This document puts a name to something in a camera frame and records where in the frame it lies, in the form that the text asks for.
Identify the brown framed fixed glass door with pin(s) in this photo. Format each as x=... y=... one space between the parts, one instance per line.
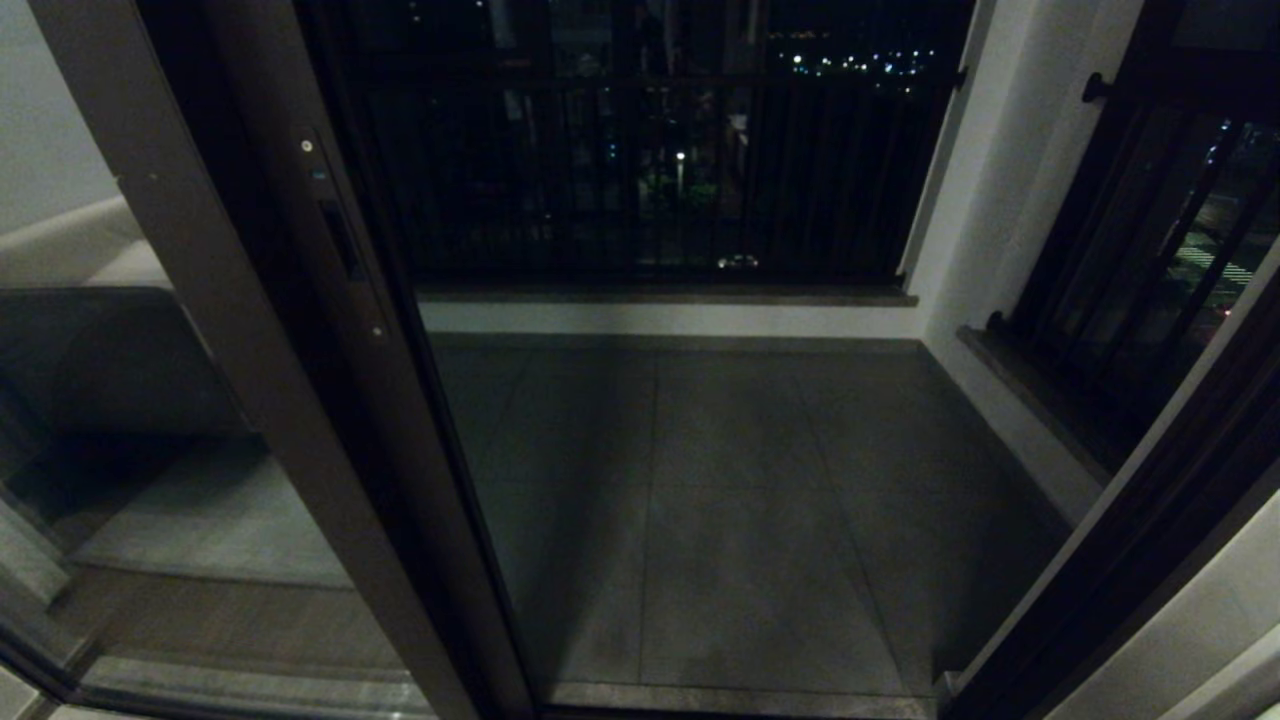
x=230 y=300

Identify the short stone balcony sill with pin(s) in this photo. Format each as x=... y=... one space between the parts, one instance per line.
x=1050 y=405

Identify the long stone balcony sill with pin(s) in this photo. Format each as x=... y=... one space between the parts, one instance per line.
x=650 y=296

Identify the brown framed sliding glass door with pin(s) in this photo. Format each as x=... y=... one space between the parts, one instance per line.
x=350 y=340

